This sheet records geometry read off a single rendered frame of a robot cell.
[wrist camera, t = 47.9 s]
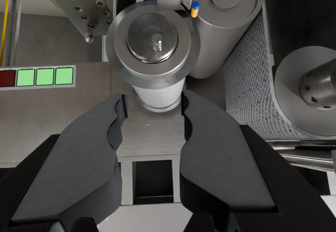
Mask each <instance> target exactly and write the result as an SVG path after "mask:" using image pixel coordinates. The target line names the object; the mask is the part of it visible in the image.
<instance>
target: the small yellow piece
mask: <svg viewBox="0 0 336 232"><path fill-rule="evenodd" d="M181 5H182V6H183V7H184V9H185V10H186V11H187V12H188V13H189V14H190V15H191V16H192V17H196V16H197V14H198V10H199V3H198V2H194V3H193V5H192V9H191V12H190V11H189V10H188V9H187V7H186V6H185V5H184V4H183V3H181Z"/></svg>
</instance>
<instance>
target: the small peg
mask: <svg viewBox="0 0 336 232"><path fill-rule="evenodd" d="M152 45H153V49H154V51H156V52H161V51H162V50H163V38H162V36H161V35H160V34H154V35H153V36H152Z"/></svg>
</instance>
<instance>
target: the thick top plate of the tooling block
mask: <svg viewBox="0 0 336 232"><path fill-rule="evenodd" d="M55 1H56V3H57V4H58V5H59V6H60V8H61V9H62V10H63V11H64V13H65V14H66V15H67V16H68V18H69V19H70V20H71V21H72V22H73V24H74V25H75V26H76V27H77V29H78V30H79V31H80V32H81V34H82V35H83V36H84V31H83V28H84V27H92V28H93V29H95V33H94V36H106V35H107V32H108V29H109V27H110V25H111V23H112V21H113V16H112V14H111V12H110V10H109V7H108V5H107V3H106V0H55Z"/></svg>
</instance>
